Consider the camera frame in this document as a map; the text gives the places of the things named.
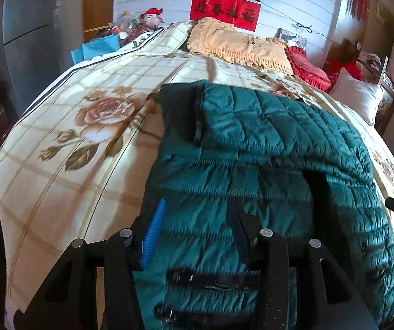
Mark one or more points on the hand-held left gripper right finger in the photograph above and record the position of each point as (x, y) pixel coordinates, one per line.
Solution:
(243, 237)

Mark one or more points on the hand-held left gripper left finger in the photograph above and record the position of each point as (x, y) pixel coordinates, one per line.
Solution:
(154, 233)

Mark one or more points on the green quilted jacket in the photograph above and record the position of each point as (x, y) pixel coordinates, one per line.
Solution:
(269, 137)

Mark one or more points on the cream floral bed quilt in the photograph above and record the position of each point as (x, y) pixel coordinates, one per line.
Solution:
(62, 178)

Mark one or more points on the wooden chair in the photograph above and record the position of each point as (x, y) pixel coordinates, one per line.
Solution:
(393, 92)

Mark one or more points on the white pillow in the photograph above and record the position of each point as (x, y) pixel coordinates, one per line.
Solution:
(357, 96)

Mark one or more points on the red cloth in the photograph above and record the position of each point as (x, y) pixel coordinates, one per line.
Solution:
(345, 68)

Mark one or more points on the red frilled pillow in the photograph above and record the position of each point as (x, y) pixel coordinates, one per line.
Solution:
(308, 70)

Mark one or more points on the blue paper bag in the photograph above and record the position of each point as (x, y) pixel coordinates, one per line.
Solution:
(97, 50)

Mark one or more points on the yellow frilled pillow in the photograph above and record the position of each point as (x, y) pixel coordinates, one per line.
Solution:
(238, 44)

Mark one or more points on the framed photo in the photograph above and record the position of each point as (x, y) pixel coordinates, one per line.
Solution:
(291, 37)

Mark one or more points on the bedside clutter pile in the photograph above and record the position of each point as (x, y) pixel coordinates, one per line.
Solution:
(126, 27)

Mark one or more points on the pink plush toy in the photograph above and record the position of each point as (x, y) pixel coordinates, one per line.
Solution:
(152, 19)

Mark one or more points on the grey refrigerator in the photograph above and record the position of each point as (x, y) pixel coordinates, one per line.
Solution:
(35, 41)

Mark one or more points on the wooden door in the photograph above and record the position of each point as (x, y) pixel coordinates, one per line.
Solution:
(98, 3)

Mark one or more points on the framed wall picture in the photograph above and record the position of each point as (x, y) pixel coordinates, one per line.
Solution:
(382, 13)

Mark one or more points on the red wall banner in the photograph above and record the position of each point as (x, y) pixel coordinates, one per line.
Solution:
(224, 10)

